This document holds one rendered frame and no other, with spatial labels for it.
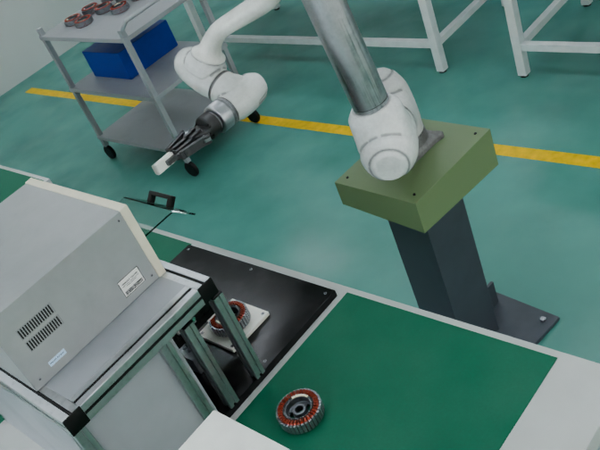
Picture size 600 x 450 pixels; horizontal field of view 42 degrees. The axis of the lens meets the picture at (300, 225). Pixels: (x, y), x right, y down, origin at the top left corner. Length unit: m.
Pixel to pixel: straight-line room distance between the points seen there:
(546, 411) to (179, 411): 0.81
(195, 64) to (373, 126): 0.58
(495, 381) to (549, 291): 1.29
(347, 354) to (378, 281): 1.35
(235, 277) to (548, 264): 1.35
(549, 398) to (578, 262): 1.45
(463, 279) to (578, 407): 1.02
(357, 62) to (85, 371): 0.99
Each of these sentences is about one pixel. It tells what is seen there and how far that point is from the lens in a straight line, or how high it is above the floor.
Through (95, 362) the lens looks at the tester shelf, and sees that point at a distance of 1.74.
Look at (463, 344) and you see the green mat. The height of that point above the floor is 0.75.
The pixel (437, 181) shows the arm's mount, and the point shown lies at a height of 0.86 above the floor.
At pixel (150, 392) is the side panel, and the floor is 1.00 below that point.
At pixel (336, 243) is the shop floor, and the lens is 3.59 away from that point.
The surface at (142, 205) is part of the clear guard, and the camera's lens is 2.27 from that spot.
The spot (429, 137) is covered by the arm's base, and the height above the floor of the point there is 0.88.
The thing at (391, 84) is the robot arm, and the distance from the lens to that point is 2.24.
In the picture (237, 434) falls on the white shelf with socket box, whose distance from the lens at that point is 1.28.
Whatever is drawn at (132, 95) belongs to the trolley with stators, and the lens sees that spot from 4.54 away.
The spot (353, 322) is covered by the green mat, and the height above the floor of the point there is 0.75.
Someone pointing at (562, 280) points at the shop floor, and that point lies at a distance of 3.09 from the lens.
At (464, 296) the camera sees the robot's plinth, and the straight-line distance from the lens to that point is 2.70.
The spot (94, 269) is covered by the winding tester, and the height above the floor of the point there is 1.25.
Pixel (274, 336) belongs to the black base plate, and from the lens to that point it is 2.07.
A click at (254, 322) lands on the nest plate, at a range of 2.12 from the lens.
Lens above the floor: 2.11
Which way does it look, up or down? 34 degrees down
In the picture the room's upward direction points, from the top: 24 degrees counter-clockwise
